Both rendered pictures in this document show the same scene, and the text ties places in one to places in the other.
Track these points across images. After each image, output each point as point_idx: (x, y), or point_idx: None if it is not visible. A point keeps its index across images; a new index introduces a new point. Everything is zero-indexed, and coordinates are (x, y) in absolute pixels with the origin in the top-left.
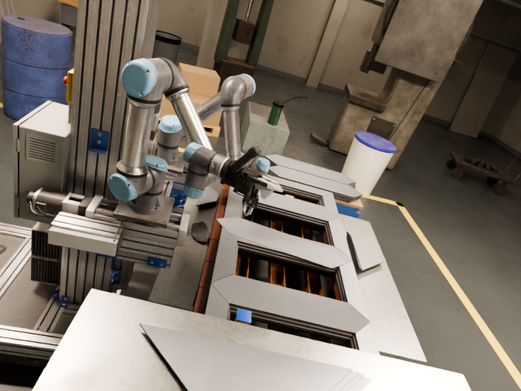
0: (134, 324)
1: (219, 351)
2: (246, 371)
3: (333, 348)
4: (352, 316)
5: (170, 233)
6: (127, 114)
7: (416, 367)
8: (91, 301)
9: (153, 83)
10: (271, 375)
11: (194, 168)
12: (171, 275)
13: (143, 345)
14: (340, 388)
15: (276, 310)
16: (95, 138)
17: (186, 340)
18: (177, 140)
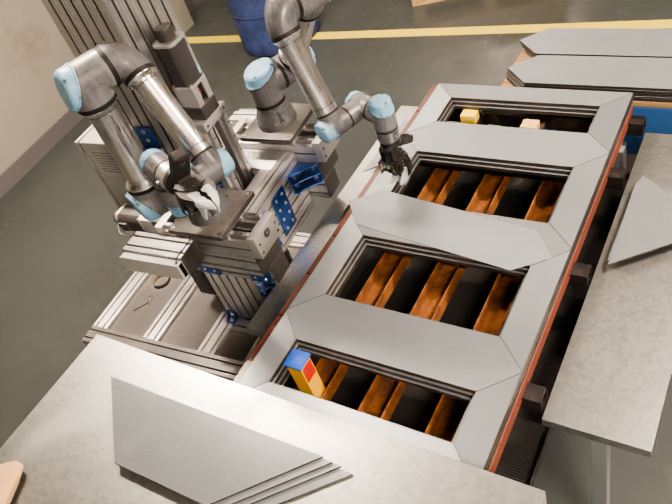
0: (113, 376)
1: (167, 415)
2: (182, 441)
3: (327, 422)
4: (489, 362)
5: (241, 245)
6: None
7: (452, 466)
8: (90, 349)
9: (78, 92)
10: (207, 450)
11: (153, 184)
12: (287, 291)
13: (110, 400)
14: (287, 479)
15: (358, 350)
16: (143, 137)
17: (142, 399)
18: (272, 96)
